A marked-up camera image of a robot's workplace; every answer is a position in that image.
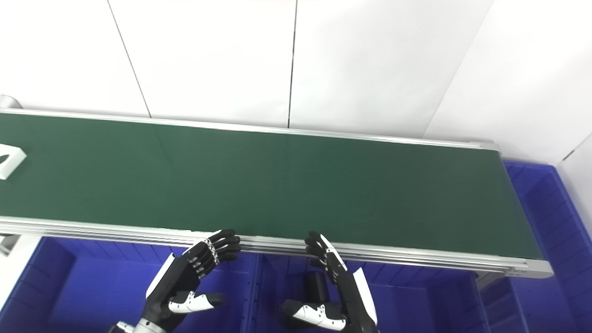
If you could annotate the aluminium conveyor leg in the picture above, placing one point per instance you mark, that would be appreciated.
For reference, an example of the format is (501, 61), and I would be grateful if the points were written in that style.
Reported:
(7, 243)

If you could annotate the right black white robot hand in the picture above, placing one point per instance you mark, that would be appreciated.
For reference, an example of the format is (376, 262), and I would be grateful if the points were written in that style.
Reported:
(356, 300)

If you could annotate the white square part round hole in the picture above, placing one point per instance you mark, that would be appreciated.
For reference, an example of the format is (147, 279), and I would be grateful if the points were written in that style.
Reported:
(14, 162)

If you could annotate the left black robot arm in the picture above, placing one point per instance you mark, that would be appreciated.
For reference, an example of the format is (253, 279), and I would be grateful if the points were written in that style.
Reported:
(138, 327)

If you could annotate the blue plastic bin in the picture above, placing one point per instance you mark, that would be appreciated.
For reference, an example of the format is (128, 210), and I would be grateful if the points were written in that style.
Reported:
(407, 300)
(555, 222)
(92, 286)

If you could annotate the green belt conveyor aluminium frame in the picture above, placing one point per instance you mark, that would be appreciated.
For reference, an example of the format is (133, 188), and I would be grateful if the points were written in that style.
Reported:
(277, 185)

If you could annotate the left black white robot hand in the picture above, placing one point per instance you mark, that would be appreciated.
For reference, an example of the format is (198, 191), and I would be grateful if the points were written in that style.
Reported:
(180, 277)

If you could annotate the black block part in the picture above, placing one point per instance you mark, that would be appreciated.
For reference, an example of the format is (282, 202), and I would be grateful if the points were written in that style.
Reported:
(319, 286)

